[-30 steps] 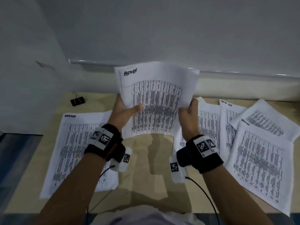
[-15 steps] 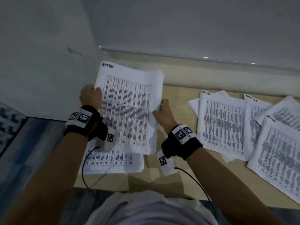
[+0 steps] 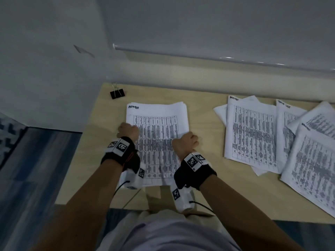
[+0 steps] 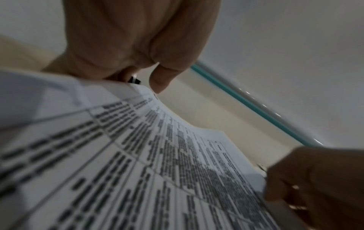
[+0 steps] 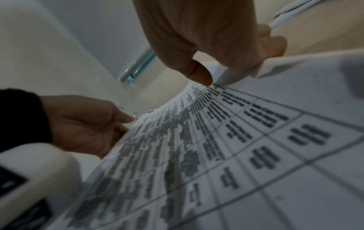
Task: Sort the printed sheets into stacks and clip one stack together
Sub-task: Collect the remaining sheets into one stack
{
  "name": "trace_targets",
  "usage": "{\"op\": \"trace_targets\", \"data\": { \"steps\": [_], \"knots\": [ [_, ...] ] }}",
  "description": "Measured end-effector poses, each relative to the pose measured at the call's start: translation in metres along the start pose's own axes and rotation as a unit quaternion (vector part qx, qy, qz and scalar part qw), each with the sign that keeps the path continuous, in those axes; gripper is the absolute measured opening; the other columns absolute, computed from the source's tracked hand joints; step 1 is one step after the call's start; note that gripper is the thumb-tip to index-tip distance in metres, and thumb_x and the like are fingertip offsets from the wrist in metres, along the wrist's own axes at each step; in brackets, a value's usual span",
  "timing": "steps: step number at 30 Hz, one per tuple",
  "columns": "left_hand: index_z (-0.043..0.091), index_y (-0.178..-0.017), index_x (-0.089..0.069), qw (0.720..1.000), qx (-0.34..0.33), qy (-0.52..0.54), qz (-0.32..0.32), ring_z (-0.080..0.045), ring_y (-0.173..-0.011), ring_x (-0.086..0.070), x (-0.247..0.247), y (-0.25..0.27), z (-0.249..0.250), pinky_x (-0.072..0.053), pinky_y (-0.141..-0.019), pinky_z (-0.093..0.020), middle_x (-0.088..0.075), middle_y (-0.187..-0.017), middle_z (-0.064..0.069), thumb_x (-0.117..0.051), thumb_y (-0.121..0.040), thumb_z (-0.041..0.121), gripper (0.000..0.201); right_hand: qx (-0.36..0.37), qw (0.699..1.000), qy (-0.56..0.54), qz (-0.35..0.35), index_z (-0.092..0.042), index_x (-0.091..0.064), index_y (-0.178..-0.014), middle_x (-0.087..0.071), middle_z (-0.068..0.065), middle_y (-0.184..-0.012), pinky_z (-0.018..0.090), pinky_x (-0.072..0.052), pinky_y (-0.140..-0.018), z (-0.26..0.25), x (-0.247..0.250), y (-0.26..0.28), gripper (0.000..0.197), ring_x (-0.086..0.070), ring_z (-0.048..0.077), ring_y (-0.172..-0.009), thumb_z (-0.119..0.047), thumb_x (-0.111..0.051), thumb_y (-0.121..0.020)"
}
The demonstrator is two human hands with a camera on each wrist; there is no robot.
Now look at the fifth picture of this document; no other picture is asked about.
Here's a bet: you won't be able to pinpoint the person's right hand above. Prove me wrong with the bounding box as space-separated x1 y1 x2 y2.
132 0 288 87

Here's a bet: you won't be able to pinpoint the white device with black panel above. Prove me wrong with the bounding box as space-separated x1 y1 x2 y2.
0 143 83 230

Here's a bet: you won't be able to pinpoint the printed table paper sheets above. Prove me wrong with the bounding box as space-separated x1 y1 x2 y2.
48 48 364 230

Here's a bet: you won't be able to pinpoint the person's left hand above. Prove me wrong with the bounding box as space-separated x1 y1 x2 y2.
40 94 136 159

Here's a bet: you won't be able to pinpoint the grey cabinet panel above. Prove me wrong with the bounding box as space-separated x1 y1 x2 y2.
40 0 161 89

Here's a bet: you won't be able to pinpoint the white metal bar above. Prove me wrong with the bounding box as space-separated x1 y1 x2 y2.
117 48 157 83

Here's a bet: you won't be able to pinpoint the white paper stack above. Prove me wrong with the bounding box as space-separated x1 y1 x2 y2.
270 0 323 30

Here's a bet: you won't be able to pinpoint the bent metal staple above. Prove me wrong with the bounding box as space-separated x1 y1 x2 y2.
118 107 140 121

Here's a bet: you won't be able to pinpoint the person's left forearm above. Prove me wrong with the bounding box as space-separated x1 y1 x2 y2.
0 88 54 154

